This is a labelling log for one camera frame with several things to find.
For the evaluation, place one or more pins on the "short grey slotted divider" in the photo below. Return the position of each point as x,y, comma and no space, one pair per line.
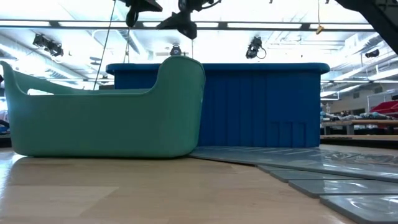
342,188

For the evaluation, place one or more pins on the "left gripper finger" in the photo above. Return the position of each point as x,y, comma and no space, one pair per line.
132,18

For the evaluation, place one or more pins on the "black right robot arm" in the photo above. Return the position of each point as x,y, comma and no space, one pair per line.
382,18

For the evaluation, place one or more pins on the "black round ceiling device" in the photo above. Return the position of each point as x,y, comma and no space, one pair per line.
175,50

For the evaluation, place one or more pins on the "wooden workbench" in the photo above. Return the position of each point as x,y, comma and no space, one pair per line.
357,123

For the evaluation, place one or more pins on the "large blue plastic bin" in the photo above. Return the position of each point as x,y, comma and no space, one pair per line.
264,105

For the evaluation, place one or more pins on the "red storage bin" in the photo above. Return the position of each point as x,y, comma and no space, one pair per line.
387,108

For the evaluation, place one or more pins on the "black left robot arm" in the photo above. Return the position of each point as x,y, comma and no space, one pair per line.
1,85

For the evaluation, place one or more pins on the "yellow hanging pendant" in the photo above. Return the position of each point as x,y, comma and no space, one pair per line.
319,30

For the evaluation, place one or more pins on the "small green plastic basket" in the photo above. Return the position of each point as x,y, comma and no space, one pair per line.
109,124

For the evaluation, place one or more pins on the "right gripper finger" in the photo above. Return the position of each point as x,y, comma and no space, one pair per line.
175,23
191,31

